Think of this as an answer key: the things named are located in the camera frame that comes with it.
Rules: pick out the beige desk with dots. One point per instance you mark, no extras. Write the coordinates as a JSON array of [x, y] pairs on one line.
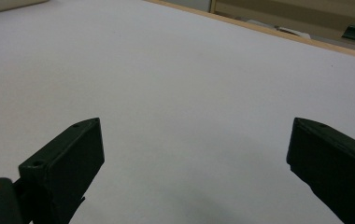
[[291, 14]]

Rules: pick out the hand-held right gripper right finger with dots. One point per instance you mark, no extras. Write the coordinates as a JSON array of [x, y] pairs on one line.
[[337, 168]]

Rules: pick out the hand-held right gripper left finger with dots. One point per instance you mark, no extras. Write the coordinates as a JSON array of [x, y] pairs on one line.
[[63, 168]]

